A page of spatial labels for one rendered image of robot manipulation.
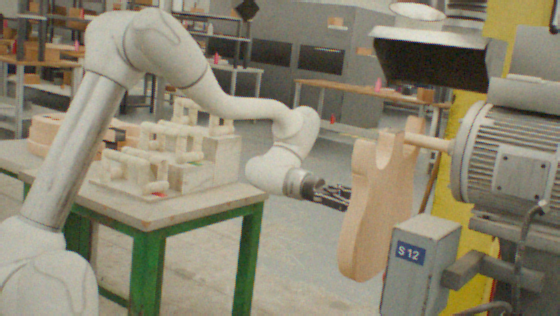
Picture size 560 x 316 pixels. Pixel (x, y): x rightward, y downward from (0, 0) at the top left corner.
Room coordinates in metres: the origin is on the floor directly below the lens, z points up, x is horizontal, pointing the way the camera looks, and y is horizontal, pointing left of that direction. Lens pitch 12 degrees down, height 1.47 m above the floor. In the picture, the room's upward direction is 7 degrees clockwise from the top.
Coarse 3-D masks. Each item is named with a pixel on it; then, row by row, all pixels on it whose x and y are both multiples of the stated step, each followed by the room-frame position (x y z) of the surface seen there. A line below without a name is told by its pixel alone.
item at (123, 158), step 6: (108, 150) 1.80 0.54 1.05; (108, 156) 1.79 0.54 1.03; (114, 156) 1.78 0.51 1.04; (120, 156) 1.77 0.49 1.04; (126, 156) 1.76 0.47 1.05; (132, 156) 1.76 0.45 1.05; (120, 162) 1.77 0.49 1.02; (126, 162) 1.75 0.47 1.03; (132, 162) 1.74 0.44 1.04; (138, 162) 1.72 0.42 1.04; (144, 162) 1.72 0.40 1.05; (138, 168) 1.74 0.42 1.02
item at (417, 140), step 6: (408, 138) 1.50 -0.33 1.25; (414, 138) 1.49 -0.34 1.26; (420, 138) 1.48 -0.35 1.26; (426, 138) 1.48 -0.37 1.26; (432, 138) 1.47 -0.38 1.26; (408, 144) 1.51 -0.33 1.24; (414, 144) 1.49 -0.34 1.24; (420, 144) 1.48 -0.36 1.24; (426, 144) 1.47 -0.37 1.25; (432, 144) 1.46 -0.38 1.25; (438, 144) 1.45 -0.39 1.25; (444, 144) 1.45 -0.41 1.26; (438, 150) 1.46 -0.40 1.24; (444, 150) 1.45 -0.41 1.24
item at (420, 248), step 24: (432, 216) 1.26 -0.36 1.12; (408, 240) 1.13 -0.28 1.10; (432, 240) 1.10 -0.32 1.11; (456, 240) 1.20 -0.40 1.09; (408, 264) 1.12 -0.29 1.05; (432, 264) 1.10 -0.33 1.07; (384, 288) 1.15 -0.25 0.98; (408, 288) 1.12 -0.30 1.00; (432, 288) 1.11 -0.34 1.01; (384, 312) 1.14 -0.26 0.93; (408, 312) 1.11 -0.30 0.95; (432, 312) 1.14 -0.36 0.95; (480, 312) 1.19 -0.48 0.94; (504, 312) 1.20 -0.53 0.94
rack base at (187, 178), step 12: (168, 156) 1.95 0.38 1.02; (132, 168) 1.92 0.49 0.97; (156, 168) 1.87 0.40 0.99; (168, 168) 1.84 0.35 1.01; (180, 168) 1.81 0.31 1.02; (192, 168) 1.85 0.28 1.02; (204, 168) 1.90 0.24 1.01; (156, 180) 1.87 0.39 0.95; (168, 180) 1.84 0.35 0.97; (180, 180) 1.81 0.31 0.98; (192, 180) 1.85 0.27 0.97; (204, 180) 1.90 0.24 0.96; (192, 192) 1.86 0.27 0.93
